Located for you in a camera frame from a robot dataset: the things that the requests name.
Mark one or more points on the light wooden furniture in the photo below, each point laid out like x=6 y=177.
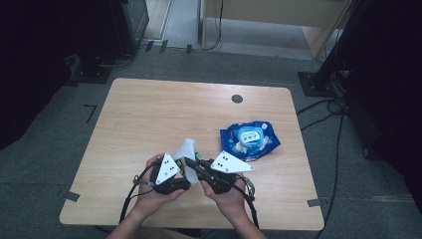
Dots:
x=282 y=13

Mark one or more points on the black floor tape strip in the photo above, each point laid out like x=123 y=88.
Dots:
x=149 y=46
x=163 y=46
x=189 y=49

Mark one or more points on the black stand base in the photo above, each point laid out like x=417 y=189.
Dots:
x=93 y=74

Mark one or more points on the round grey table grommet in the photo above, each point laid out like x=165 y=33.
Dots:
x=237 y=98

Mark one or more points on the grey tape strip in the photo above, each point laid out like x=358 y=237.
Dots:
x=72 y=196
x=314 y=202

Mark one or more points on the black cabinet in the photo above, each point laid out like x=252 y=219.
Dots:
x=129 y=26

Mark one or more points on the blue wet wipe packet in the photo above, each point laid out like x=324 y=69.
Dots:
x=229 y=139

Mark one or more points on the white wet wipe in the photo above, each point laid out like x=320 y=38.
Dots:
x=187 y=149

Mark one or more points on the dark curtain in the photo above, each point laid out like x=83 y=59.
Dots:
x=33 y=49
x=391 y=83

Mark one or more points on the person's right hand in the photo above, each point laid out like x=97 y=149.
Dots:
x=230 y=204

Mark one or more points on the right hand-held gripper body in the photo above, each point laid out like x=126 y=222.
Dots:
x=229 y=164

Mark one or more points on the black metal stand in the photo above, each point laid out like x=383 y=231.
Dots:
x=312 y=84

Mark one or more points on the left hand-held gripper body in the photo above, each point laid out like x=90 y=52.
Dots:
x=166 y=169

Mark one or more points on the person's left hand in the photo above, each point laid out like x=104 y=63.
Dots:
x=149 y=199

